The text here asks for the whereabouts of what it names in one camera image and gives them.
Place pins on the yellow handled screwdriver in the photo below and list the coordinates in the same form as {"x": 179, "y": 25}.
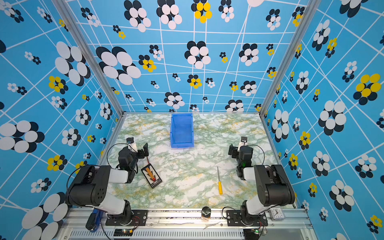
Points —
{"x": 219, "y": 182}

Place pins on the small white clock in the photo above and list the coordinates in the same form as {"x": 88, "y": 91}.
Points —
{"x": 277, "y": 214}

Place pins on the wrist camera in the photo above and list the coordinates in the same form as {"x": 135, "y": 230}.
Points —
{"x": 243, "y": 142}
{"x": 131, "y": 143}

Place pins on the small black round knob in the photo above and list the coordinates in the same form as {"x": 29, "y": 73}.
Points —
{"x": 206, "y": 213}

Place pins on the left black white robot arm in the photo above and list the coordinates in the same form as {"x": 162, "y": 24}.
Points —
{"x": 90, "y": 186}

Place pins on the aluminium front frame rail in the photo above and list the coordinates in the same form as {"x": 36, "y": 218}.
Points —
{"x": 188, "y": 224}

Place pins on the black battery charger box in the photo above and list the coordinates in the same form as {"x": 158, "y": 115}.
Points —
{"x": 151, "y": 176}

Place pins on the blue plastic storage bin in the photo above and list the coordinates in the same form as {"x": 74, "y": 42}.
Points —
{"x": 182, "y": 131}

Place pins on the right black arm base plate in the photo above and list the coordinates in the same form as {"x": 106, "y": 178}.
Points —
{"x": 236, "y": 218}

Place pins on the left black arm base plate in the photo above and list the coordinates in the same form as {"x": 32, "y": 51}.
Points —
{"x": 132, "y": 218}

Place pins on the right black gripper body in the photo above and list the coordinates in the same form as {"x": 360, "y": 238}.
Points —
{"x": 239, "y": 162}

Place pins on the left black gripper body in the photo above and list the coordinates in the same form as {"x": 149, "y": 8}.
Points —
{"x": 135, "y": 157}

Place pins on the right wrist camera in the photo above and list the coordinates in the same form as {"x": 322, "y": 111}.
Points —
{"x": 243, "y": 142}

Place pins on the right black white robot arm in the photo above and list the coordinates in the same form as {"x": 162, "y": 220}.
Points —
{"x": 273, "y": 186}

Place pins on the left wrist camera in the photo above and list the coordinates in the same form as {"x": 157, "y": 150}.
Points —
{"x": 131, "y": 143}

